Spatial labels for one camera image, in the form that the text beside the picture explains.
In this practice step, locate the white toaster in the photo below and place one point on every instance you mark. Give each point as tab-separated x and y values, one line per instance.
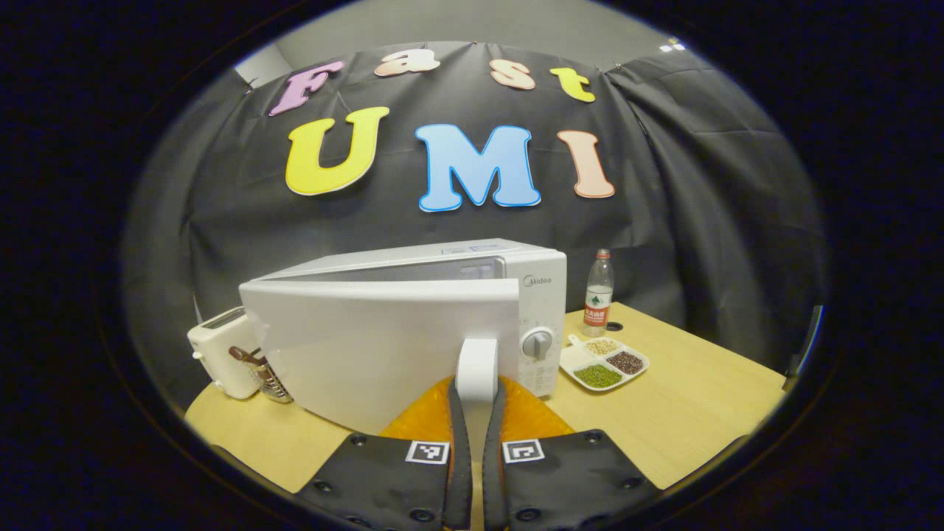
217	358

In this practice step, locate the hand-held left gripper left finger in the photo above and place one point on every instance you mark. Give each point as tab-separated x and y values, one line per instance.
459	479

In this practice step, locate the white divided plate of beans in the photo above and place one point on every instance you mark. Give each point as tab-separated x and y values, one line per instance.
601	363

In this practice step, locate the small ceiling light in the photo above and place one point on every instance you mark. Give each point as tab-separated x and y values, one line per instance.
671	46

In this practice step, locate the black backdrop cloth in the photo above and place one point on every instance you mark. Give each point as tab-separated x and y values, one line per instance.
700	221

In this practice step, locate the white microwave oven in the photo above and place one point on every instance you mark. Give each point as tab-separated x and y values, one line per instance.
369	346

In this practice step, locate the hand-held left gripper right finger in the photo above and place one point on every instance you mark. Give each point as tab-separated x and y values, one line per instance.
493	479

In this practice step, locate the clear plastic water bottle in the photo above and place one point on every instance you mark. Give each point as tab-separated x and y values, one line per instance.
598	295

